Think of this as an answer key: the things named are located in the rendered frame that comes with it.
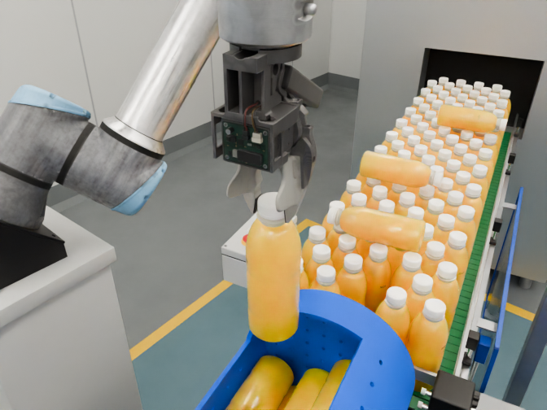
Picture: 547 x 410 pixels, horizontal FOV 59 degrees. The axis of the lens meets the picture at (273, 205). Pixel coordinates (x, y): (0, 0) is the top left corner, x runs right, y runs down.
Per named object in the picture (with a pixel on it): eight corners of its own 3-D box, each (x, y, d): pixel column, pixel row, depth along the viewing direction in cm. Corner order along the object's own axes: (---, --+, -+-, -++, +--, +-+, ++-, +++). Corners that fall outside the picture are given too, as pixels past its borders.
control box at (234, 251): (223, 280, 115) (220, 246, 110) (262, 237, 130) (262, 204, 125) (260, 293, 111) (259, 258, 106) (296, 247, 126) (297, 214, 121)
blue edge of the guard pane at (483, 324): (434, 469, 131) (474, 342, 105) (475, 293, 192) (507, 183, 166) (452, 478, 129) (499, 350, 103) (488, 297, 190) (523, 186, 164)
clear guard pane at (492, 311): (451, 473, 130) (495, 349, 104) (487, 296, 189) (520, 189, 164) (453, 473, 130) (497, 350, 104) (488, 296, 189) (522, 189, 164)
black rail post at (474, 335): (460, 363, 107) (467, 337, 102) (461, 353, 109) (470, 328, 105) (470, 366, 106) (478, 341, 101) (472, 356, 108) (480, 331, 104)
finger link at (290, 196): (268, 242, 55) (255, 167, 51) (291, 216, 59) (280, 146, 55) (292, 245, 53) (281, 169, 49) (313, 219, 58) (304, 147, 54)
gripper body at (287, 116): (211, 163, 51) (203, 47, 45) (251, 135, 57) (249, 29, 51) (275, 180, 48) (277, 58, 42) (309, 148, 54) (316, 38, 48)
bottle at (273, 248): (291, 301, 73) (293, 197, 63) (304, 336, 67) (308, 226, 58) (245, 308, 72) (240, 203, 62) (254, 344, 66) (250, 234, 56)
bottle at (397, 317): (403, 377, 102) (417, 314, 93) (369, 377, 103) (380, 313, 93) (397, 351, 108) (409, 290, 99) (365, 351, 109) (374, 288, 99)
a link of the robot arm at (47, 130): (-10, 150, 107) (30, 81, 108) (65, 186, 112) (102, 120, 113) (-29, 148, 92) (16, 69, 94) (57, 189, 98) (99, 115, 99)
